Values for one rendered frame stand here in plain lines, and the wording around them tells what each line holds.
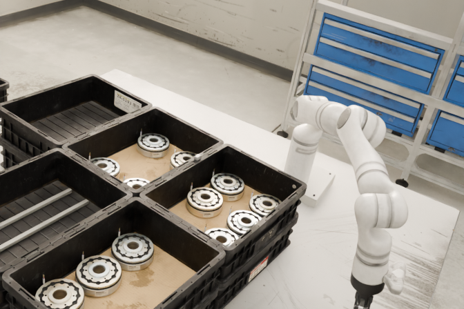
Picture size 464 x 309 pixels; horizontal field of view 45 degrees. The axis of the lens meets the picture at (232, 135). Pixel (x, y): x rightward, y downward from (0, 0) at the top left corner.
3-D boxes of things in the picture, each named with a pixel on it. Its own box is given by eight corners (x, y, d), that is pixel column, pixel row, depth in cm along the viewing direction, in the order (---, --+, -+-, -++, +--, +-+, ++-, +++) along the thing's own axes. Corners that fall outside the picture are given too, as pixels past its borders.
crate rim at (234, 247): (225, 148, 174) (226, 141, 173) (307, 191, 161) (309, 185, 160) (135, 201, 144) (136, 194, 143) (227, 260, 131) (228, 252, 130)
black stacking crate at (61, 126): (92, 102, 205) (93, 74, 199) (151, 135, 192) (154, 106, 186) (-4, 138, 175) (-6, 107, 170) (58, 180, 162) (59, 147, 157)
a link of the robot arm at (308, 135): (326, 91, 183) (315, 134, 192) (298, 90, 181) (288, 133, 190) (334, 105, 175) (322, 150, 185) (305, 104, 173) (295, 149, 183)
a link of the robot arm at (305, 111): (320, 101, 157) (351, 103, 159) (291, 93, 183) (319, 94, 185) (317, 134, 158) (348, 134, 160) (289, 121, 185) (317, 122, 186)
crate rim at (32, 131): (92, 78, 200) (93, 72, 199) (154, 111, 187) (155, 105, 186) (-7, 112, 170) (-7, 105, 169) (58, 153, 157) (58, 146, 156)
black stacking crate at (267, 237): (221, 174, 179) (226, 143, 173) (300, 216, 166) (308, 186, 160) (133, 230, 149) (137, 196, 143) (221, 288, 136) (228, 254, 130)
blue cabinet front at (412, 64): (303, 95, 357) (324, 12, 329) (412, 136, 331) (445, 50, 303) (301, 96, 354) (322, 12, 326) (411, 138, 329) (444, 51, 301)
